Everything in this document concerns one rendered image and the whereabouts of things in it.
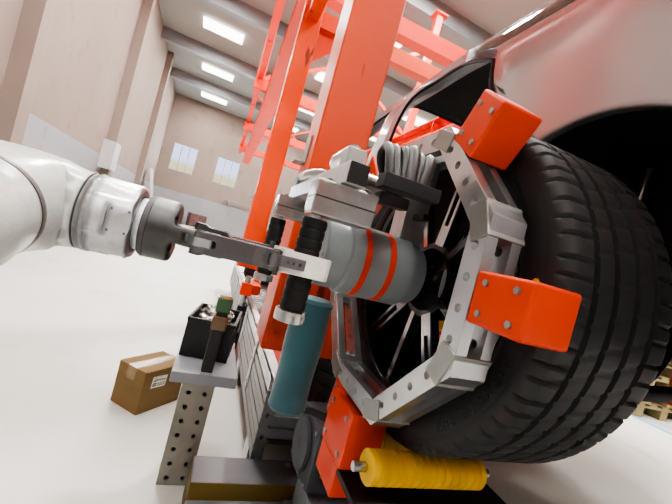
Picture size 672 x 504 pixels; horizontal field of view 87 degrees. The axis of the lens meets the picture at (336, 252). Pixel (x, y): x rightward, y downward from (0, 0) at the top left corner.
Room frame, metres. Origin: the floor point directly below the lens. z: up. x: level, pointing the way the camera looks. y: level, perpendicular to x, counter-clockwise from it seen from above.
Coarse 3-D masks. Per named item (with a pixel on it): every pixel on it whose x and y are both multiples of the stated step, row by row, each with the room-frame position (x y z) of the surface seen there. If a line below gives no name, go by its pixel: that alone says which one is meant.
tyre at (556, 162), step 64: (512, 192) 0.55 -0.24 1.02; (576, 192) 0.49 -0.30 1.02; (576, 256) 0.45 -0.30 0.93; (640, 256) 0.50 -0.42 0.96; (576, 320) 0.44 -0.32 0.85; (640, 320) 0.48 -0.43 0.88; (512, 384) 0.47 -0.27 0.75; (576, 384) 0.46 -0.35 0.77; (640, 384) 0.50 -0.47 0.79; (448, 448) 0.55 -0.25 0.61; (512, 448) 0.52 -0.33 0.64; (576, 448) 0.55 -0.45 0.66
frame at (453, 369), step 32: (448, 128) 0.62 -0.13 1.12; (448, 160) 0.59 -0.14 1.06; (480, 192) 0.50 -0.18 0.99; (480, 224) 0.48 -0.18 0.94; (512, 224) 0.47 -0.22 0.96; (480, 256) 0.46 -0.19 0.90; (512, 256) 0.48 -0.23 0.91; (352, 320) 0.89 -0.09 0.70; (448, 320) 0.49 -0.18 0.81; (352, 352) 0.85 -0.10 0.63; (448, 352) 0.47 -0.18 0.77; (480, 352) 0.48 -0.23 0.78; (352, 384) 0.71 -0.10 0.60; (416, 384) 0.52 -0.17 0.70; (448, 384) 0.48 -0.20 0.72; (480, 384) 0.48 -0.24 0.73; (384, 416) 0.58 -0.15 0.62; (416, 416) 0.58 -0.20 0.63
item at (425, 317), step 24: (456, 192) 0.73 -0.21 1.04; (432, 216) 0.81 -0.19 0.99; (456, 216) 0.71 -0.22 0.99; (432, 240) 0.78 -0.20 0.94; (456, 240) 1.00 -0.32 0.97; (432, 264) 0.81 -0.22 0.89; (456, 264) 0.69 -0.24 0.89; (432, 288) 0.79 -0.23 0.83; (384, 312) 0.88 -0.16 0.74; (408, 312) 0.99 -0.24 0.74; (432, 312) 0.70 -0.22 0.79; (384, 336) 0.91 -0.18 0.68; (408, 336) 0.77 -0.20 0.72; (432, 336) 0.69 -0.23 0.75; (384, 360) 0.84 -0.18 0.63; (408, 360) 0.88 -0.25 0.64; (384, 384) 0.76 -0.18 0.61
